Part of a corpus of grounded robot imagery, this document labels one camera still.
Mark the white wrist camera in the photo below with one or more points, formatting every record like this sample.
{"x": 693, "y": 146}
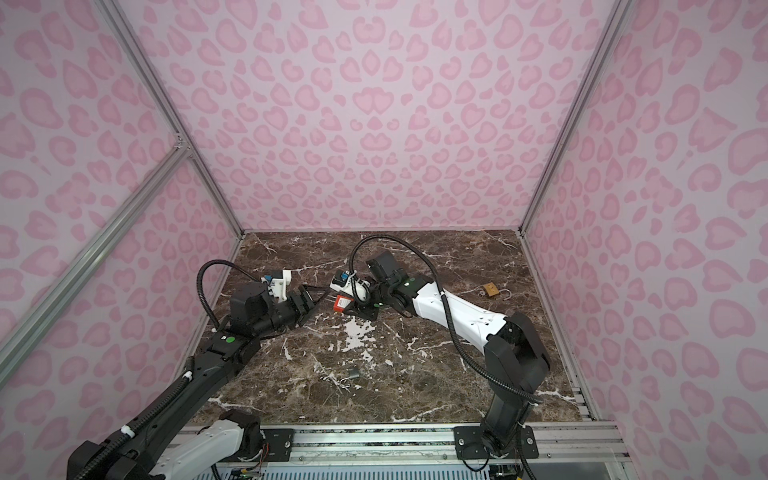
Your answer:
{"x": 343, "y": 282}
{"x": 277, "y": 284}

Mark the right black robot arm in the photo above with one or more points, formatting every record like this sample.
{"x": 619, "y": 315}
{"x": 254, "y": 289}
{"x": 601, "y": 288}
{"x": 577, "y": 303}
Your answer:
{"x": 516, "y": 362}

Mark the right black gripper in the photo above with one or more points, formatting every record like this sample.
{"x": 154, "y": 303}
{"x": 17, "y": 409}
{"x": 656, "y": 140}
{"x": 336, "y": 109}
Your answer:
{"x": 370, "y": 313}

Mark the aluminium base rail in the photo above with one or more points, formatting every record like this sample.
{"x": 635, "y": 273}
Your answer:
{"x": 437, "y": 443}

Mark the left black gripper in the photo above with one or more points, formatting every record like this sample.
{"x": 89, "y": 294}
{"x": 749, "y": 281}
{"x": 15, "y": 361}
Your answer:
{"x": 308, "y": 308}

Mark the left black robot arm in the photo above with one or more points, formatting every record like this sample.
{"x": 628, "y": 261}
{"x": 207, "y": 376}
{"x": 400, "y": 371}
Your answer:
{"x": 137, "y": 450}

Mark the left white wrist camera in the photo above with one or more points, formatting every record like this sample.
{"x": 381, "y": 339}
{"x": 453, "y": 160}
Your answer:
{"x": 277, "y": 284}

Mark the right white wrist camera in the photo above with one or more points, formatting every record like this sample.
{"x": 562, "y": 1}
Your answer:
{"x": 343, "y": 282}

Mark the red padlock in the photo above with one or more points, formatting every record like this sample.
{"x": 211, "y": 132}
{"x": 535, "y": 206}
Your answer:
{"x": 342, "y": 303}

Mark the diagonal aluminium frame strut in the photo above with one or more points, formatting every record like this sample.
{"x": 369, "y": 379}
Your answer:
{"x": 18, "y": 345}

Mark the brass padlock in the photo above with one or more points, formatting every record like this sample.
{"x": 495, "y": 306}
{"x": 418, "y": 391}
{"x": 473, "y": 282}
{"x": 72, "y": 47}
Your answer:
{"x": 491, "y": 290}

